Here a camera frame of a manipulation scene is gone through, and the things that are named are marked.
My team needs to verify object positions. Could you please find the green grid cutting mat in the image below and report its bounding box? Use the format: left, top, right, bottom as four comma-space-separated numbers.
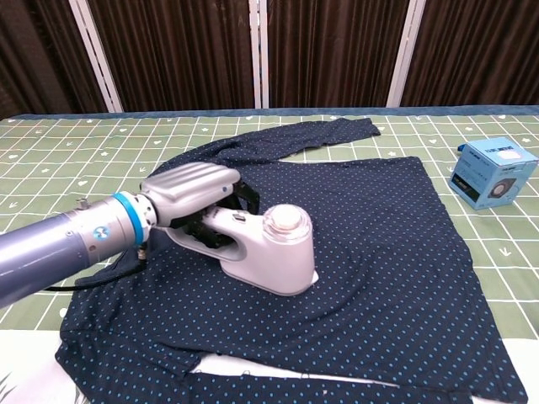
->
0, 109, 539, 404

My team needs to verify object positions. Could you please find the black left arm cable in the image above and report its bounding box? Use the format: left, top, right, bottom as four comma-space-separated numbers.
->
44, 246, 149, 293

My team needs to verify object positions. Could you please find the navy dotted long-sleeve shirt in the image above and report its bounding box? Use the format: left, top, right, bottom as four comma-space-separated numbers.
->
54, 117, 530, 404

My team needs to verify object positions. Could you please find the light blue cardboard box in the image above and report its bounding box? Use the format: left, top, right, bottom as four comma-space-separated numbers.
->
448, 136, 539, 210

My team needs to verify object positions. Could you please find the white partition post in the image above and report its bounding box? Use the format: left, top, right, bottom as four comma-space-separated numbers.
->
248, 0, 271, 110
386, 0, 427, 108
68, 0, 125, 114

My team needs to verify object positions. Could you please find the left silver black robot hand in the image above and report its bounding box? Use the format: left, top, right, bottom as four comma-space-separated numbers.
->
141, 162, 260, 250

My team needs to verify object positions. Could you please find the white handheld steamer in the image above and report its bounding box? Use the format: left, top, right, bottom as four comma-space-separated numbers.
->
162, 204, 319, 297

